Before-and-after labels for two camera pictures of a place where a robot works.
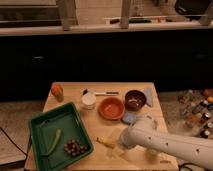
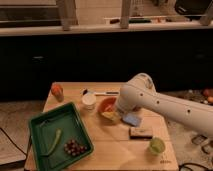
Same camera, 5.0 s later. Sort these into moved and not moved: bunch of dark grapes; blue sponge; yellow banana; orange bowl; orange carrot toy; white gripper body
Moved: yellow banana; white gripper body
Not moved: blue sponge; orange bowl; bunch of dark grapes; orange carrot toy
